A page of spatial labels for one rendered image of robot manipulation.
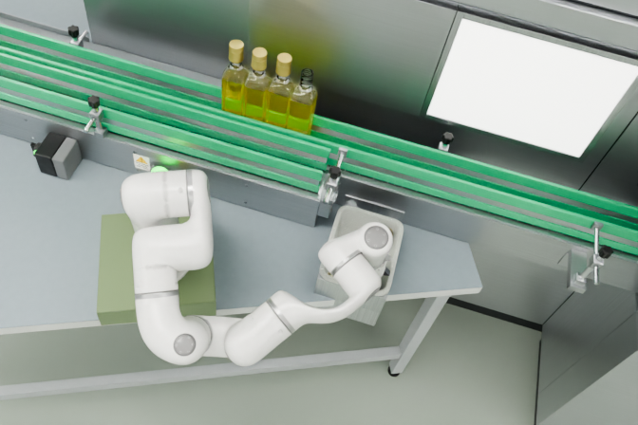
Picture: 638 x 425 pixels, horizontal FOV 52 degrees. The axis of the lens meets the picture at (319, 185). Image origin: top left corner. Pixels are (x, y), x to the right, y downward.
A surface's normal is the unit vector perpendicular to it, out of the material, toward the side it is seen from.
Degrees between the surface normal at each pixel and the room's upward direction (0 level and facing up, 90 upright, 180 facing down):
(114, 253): 2
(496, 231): 90
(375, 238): 15
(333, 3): 90
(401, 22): 90
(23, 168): 0
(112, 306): 2
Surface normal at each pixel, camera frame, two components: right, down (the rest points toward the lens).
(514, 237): -0.26, 0.76
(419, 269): 0.12, -0.58
